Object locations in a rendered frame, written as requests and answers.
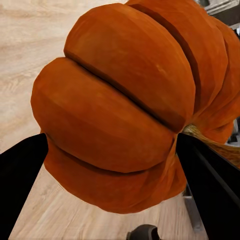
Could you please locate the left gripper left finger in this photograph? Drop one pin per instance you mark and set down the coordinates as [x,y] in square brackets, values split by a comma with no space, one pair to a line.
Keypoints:
[19,168]

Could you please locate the stairs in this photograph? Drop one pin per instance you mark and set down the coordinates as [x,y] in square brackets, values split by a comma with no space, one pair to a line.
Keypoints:
[193,213]

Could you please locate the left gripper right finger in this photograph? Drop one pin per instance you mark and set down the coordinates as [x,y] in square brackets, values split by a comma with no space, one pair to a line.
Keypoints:
[215,185]

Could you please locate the cauldron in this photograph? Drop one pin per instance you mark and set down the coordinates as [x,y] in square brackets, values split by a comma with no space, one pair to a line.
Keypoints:
[144,232]

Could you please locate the pumpkin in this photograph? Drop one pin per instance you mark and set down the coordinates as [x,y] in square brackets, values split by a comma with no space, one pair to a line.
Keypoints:
[132,78]

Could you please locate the fridge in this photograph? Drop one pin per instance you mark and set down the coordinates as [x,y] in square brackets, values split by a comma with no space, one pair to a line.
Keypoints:
[227,11]

